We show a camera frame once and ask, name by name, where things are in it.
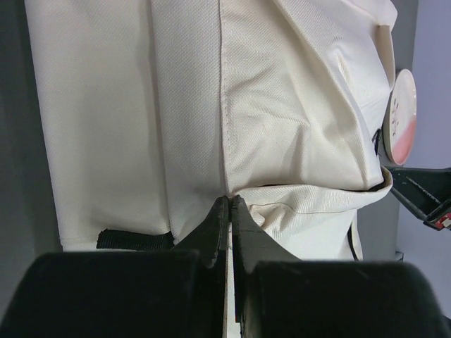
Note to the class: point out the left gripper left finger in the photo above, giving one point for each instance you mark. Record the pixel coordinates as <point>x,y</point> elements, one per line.
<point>210,237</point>

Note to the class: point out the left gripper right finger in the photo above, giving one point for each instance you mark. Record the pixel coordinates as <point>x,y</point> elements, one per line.
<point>251,244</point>

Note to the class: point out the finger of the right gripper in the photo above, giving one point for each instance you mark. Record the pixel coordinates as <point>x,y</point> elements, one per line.
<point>425,193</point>

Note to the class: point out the cream canvas backpack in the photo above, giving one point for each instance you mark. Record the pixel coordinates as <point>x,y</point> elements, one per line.
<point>151,110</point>

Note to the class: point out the cream and pink plate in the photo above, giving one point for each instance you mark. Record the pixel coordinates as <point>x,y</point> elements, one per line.
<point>399,124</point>

